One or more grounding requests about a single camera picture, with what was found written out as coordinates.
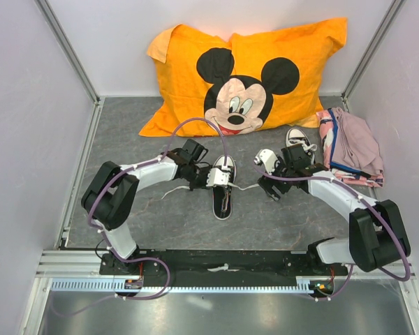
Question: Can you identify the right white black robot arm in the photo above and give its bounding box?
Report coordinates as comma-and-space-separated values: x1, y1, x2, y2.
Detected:
254, 144, 411, 275

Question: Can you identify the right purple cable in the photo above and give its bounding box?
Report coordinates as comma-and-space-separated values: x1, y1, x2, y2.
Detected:
253, 163, 413, 302

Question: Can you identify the left aluminium frame post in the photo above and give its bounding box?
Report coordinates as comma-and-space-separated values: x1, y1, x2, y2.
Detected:
35, 0, 100, 105

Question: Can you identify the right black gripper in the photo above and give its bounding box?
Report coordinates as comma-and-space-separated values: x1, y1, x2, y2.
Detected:
257, 155, 293, 202

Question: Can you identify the slotted grey cable duct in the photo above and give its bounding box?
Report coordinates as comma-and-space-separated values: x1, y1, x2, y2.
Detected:
51, 278, 333, 294

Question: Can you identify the right aluminium frame post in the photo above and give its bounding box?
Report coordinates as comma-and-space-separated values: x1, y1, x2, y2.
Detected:
341, 0, 406, 104

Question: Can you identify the black canvas sneaker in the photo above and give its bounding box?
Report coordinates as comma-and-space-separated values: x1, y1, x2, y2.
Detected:
210, 155, 236, 220

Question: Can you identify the purple cable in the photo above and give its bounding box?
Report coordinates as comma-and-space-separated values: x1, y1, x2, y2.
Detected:
50, 117, 230, 318
253, 163, 413, 302

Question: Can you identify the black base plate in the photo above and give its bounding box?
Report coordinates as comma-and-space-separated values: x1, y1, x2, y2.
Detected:
99, 249, 348, 288

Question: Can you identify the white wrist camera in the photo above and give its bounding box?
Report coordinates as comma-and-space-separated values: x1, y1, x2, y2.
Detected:
253, 149, 279, 174
206, 166, 236, 187

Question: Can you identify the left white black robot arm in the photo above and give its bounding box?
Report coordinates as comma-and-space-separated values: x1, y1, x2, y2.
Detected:
81, 140, 211, 274

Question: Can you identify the white tape scrap on base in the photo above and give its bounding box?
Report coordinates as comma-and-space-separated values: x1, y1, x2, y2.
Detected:
207, 263, 239, 273

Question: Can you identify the pink folded cloth pile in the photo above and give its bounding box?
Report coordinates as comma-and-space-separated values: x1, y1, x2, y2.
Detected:
316, 107, 384, 188

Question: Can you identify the aluminium frame post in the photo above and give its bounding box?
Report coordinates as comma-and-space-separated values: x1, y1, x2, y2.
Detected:
35, 0, 100, 105
341, 0, 406, 104

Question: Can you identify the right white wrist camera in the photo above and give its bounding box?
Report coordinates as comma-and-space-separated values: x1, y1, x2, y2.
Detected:
253, 149, 279, 174

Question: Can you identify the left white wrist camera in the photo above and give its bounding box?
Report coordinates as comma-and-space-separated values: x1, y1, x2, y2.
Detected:
206, 166, 236, 187

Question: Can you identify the orange Mickey Mouse pillow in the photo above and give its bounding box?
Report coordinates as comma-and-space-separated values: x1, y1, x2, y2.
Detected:
140, 17, 347, 137

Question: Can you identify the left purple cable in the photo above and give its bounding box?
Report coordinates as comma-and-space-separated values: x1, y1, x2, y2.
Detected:
50, 117, 230, 318

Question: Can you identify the aluminium front rail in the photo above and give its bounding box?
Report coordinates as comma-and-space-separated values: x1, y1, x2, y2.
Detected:
36, 250, 405, 280

